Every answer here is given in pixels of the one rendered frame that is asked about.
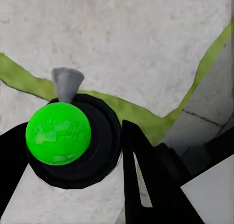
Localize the insectifuge atomizer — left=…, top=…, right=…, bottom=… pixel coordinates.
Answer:
left=25, top=68, right=123, bottom=190

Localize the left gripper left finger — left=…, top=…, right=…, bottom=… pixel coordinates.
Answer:
left=0, top=122, right=28, bottom=219

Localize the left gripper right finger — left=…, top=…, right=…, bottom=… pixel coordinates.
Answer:
left=121, top=119, right=204, bottom=224

